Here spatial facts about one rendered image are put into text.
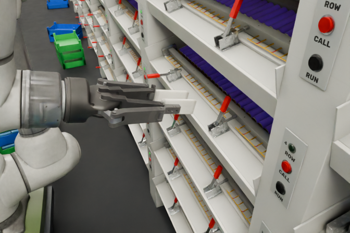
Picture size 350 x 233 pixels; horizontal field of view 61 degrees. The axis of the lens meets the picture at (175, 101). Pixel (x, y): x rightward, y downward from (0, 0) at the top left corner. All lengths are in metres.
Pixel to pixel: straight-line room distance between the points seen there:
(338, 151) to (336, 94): 0.07
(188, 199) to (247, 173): 0.48
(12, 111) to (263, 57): 0.39
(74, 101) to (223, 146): 0.32
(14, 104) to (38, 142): 0.63
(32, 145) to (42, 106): 0.63
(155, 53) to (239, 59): 0.51
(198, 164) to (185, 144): 0.09
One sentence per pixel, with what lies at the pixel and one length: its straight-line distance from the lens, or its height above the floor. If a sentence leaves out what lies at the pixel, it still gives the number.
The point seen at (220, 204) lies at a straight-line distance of 0.78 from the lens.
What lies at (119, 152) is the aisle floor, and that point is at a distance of 1.76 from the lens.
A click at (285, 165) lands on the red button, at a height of 0.87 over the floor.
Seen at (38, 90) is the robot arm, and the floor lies 0.95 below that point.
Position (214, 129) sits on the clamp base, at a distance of 0.64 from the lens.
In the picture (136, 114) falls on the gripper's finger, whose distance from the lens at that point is 0.48.
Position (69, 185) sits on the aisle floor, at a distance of 1.65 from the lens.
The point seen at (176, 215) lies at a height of 0.16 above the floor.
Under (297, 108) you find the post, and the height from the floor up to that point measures 0.96.
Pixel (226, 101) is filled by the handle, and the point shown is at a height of 0.84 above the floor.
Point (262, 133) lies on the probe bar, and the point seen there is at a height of 0.80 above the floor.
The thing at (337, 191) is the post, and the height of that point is 0.85.
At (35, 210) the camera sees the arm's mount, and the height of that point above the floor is 0.25.
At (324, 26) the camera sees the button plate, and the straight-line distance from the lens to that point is 0.35.
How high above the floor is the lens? 1.17
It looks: 33 degrees down
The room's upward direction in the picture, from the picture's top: straight up
